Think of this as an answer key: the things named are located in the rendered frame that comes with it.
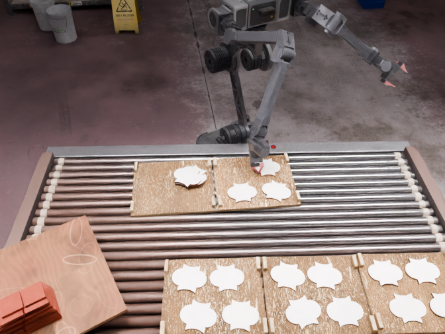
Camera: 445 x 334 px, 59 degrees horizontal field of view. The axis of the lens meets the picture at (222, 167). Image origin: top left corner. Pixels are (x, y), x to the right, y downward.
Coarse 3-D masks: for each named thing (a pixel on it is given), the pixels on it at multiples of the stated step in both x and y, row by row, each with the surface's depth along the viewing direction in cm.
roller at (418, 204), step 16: (80, 208) 193; (96, 208) 193; (112, 208) 193; (128, 208) 193; (272, 208) 195; (288, 208) 195; (304, 208) 196; (320, 208) 196; (336, 208) 196; (352, 208) 197; (368, 208) 197; (384, 208) 198; (400, 208) 198; (416, 208) 199
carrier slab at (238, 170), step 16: (224, 160) 215; (240, 160) 215; (272, 160) 215; (224, 176) 206; (240, 176) 207; (256, 176) 207; (272, 176) 207; (288, 176) 207; (224, 192) 199; (224, 208) 192; (240, 208) 192; (256, 208) 193
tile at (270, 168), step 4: (264, 160) 213; (268, 160) 213; (264, 164) 211; (268, 164) 211; (272, 164) 211; (276, 164) 212; (256, 168) 209; (264, 168) 209; (268, 168) 209; (272, 168) 209; (276, 168) 209; (256, 172) 208; (260, 172) 207; (264, 172) 207; (268, 172) 207; (272, 172) 207; (276, 172) 208
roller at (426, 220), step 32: (128, 224) 187; (160, 224) 187; (192, 224) 187; (224, 224) 187; (256, 224) 188; (288, 224) 188; (320, 224) 189; (352, 224) 190; (384, 224) 190; (416, 224) 191
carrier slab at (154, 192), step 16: (192, 160) 214; (144, 176) 206; (160, 176) 206; (208, 176) 206; (144, 192) 198; (160, 192) 198; (176, 192) 198; (192, 192) 199; (208, 192) 199; (144, 208) 191; (160, 208) 191; (176, 208) 191; (192, 208) 192; (208, 208) 192
